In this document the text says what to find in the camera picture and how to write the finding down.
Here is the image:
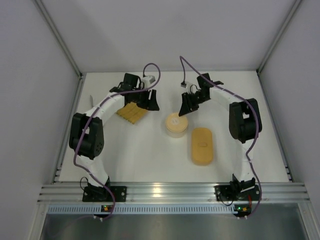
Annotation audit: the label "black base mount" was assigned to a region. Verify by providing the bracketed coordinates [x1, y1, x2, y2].
[214, 185, 261, 203]
[82, 185, 127, 203]

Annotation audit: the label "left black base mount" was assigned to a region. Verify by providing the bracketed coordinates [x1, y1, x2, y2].
[82, 185, 127, 203]

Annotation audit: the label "right aluminium frame post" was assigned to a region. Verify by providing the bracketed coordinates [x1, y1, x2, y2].
[256, 0, 304, 76]

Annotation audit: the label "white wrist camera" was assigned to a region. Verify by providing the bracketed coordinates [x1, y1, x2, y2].
[180, 81, 193, 89]
[141, 75, 156, 88]

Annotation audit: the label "metal tongs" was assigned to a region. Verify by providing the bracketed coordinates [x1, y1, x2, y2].
[89, 95, 94, 107]

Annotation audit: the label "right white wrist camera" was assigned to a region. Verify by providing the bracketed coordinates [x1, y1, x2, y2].
[180, 81, 193, 89]

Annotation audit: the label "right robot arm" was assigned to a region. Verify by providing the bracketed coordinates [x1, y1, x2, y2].
[178, 73, 263, 200]

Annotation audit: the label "slotted cable duct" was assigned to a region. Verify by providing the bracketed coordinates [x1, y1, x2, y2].
[47, 203, 236, 215]

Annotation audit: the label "round beige lid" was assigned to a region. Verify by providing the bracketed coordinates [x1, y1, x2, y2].
[165, 112, 189, 130]

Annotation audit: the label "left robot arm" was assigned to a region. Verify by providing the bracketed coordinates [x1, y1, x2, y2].
[69, 73, 160, 202]

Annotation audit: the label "tan rectangular box lid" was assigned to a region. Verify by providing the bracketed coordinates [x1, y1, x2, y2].
[191, 127, 214, 166]

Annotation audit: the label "aluminium frame post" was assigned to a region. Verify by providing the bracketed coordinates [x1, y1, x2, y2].
[256, 0, 304, 76]
[32, 0, 83, 79]

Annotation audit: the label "round steel-lined container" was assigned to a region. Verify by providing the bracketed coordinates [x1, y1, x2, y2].
[166, 126, 188, 138]

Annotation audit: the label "bamboo fan-shaped tray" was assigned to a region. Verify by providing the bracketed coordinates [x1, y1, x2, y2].
[116, 102, 148, 125]

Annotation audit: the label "left aluminium frame post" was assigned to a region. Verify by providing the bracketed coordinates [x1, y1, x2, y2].
[32, 0, 83, 79]

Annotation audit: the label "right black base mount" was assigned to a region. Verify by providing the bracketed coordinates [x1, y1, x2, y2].
[214, 185, 261, 203]

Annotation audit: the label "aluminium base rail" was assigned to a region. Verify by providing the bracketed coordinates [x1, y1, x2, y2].
[37, 182, 310, 204]

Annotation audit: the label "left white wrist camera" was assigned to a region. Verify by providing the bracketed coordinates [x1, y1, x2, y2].
[141, 75, 156, 88]

